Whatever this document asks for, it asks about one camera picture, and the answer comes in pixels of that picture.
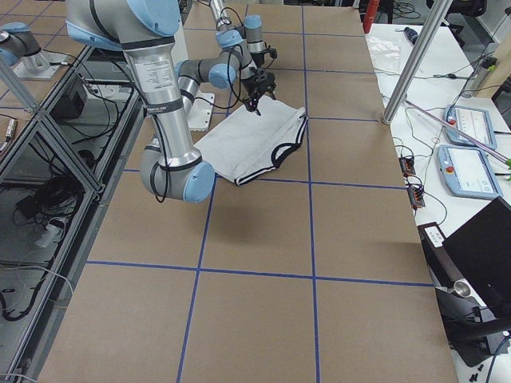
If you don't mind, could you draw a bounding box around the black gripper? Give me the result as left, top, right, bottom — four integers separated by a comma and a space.
252, 46, 277, 66
246, 67, 276, 116

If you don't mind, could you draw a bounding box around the grey cartoon print t-shirt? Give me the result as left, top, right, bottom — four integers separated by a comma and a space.
196, 96, 308, 186

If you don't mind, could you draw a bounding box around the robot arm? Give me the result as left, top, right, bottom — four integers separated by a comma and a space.
199, 1, 278, 69
66, 1, 277, 203

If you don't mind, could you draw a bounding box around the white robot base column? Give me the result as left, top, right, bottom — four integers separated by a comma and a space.
172, 1, 215, 132

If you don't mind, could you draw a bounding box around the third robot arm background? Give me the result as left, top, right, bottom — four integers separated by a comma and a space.
1, 22, 42, 66

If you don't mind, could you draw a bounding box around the red fire extinguisher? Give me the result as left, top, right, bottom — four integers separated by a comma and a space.
362, 0, 379, 34

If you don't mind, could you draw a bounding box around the clear plastic bag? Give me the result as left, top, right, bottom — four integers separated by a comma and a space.
366, 35, 402, 73

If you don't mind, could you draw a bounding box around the far teach pendant tablet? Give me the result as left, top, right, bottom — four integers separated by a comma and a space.
444, 105, 497, 149

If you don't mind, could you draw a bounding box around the teach pendant tablet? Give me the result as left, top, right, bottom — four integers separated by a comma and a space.
437, 144, 504, 200
444, 105, 497, 149

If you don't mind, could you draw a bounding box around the near teach pendant tablet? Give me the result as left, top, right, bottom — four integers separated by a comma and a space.
437, 144, 504, 200

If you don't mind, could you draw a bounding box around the metal reacher grabber tool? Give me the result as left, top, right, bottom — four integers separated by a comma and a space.
405, 99, 511, 168

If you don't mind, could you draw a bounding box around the aluminium frame post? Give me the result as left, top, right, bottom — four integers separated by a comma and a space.
382, 0, 453, 125

